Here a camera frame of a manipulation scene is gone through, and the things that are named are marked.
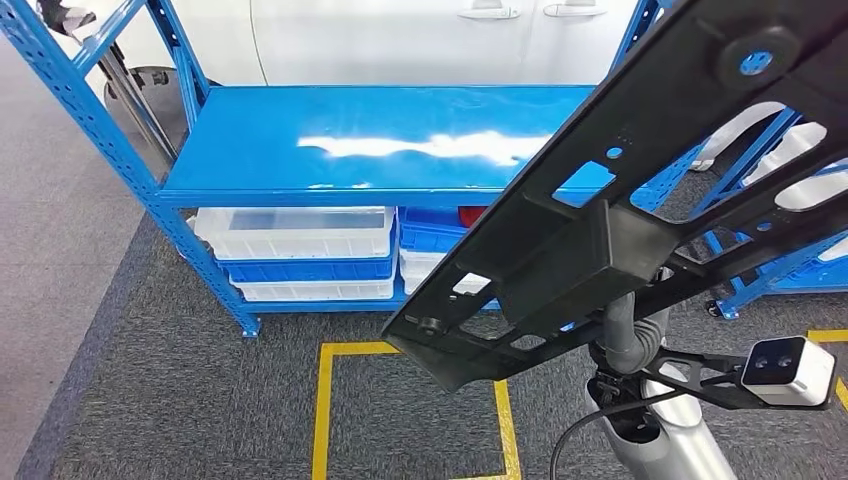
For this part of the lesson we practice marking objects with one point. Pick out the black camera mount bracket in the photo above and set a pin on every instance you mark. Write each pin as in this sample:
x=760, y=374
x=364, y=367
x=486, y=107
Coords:
x=689, y=381

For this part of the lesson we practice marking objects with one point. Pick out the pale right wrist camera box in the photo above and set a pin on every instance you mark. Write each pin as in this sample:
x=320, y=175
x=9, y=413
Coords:
x=795, y=378

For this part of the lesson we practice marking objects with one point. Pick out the blue wheeled shelf cart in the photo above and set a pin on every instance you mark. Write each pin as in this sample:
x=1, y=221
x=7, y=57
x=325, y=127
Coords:
x=755, y=285

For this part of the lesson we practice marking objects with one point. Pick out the white car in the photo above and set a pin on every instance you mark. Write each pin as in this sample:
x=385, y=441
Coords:
x=364, y=40

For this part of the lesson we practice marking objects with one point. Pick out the red plastic part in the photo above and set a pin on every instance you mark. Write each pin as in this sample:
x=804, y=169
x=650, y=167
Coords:
x=472, y=216

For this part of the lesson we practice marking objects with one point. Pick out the long black plastic part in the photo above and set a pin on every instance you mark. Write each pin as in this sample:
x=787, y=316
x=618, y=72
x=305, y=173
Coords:
x=570, y=265

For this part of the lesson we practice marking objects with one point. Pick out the blue steel shelf rack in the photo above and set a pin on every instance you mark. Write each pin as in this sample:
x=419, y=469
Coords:
x=331, y=159

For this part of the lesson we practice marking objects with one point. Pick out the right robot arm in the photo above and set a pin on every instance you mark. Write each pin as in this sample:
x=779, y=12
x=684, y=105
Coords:
x=669, y=444

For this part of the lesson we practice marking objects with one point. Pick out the metal tripod stand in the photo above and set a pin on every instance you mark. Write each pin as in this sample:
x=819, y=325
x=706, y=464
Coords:
x=132, y=99

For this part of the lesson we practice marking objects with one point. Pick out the blue plastic bin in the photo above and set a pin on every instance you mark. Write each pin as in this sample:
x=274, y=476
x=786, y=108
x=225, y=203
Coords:
x=311, y=270
x=427, y=235
x=818, y=277

